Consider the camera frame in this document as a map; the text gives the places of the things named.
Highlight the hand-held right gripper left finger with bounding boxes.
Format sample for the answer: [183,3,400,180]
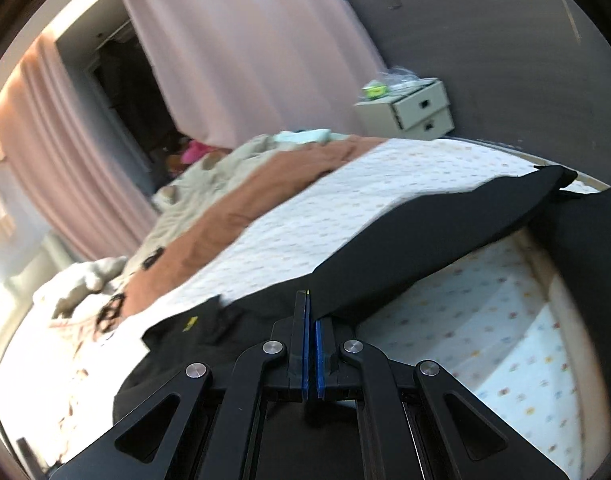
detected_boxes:
[50,290,314,480]

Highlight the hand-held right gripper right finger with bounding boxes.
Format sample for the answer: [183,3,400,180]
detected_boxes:
[314,316,569,480]

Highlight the black garment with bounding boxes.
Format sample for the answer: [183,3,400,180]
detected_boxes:
[112,165,579,428]

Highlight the dotted white bed sheet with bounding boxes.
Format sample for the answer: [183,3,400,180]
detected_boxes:
[0,137,603,480]

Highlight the brown blanket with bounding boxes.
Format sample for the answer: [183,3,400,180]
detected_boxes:
[122,135,386,317]

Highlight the small black flat item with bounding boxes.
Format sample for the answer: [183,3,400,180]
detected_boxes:
[142,247,166,272]

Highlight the beige duvet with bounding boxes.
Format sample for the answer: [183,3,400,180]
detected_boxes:
[150,132,351,261]

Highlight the mint green cloth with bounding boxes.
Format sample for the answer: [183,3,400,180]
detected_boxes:
[274,129,335,144]

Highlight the pink plush toy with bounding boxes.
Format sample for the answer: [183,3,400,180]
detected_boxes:
[180,140,222,167]

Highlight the grey plush pillow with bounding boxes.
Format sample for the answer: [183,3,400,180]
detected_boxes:
[52,256,129,319]

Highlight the white nightstand with drawers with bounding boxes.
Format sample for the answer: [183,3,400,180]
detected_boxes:
[354,79,455,141]

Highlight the clear plastic bag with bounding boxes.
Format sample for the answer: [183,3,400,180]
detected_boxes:
[380,66,439,93]

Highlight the dark window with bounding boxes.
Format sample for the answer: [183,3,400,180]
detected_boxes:
[56,24,187,197]

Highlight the tangled black cable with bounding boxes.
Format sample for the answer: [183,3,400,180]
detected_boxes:
[94,292,129,334]

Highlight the cream bed frame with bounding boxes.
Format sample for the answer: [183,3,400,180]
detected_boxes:
[523,230,611,467]

